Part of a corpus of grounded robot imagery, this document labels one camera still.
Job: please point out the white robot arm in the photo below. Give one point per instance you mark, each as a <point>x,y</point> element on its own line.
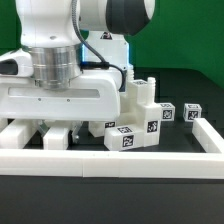
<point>46,79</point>

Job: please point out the white chair seat part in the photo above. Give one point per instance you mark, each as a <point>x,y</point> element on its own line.
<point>138,107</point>

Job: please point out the white U-shaped fence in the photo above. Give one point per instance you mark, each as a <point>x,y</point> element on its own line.
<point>36,162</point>

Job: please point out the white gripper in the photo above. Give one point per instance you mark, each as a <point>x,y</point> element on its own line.
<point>91,96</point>

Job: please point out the white chair back part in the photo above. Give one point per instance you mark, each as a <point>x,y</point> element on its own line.
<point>18,133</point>

